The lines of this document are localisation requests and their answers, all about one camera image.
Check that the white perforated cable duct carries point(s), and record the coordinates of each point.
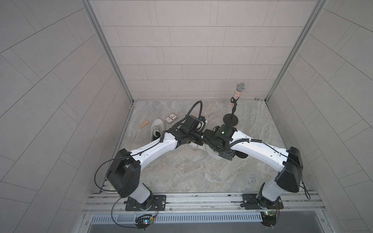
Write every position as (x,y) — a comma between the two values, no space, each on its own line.
(168,218)

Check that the black insole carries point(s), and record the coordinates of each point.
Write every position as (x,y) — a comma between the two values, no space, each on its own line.
(241,154)

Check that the small wooden block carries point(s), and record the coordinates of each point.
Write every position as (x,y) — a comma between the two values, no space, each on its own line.
(145,123)

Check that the right green circuit board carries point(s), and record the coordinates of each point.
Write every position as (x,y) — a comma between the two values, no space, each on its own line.
(269,218)

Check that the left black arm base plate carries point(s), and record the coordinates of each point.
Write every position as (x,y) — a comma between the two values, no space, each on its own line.
(153,203)

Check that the white sneaker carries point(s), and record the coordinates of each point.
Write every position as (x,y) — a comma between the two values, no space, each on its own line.
(207,149)
(157,129)

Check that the microphone on black stand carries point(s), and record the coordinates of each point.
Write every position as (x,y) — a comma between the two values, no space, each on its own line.
(231,119)

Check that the green circuit board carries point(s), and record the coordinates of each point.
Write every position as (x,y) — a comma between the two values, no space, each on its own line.
(144,221)
(269,218)

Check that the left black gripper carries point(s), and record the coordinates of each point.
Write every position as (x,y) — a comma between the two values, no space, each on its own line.
(200,141)

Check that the playing card box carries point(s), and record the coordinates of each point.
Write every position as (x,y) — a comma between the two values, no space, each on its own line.
(171,118)

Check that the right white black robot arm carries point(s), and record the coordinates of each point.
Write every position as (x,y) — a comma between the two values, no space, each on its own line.
(287,162)

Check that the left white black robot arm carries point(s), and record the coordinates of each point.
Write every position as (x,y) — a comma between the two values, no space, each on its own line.
(125,168)

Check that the aluminium mounting rail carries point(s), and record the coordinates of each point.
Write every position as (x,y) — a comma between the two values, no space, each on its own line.
(107,203)

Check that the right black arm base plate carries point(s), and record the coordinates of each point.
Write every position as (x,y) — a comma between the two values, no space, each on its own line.
(251,202)

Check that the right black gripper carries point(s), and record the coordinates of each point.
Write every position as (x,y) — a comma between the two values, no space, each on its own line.
(226,157)

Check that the left green circuit board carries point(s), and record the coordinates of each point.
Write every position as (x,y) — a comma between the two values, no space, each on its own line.
(144,221)

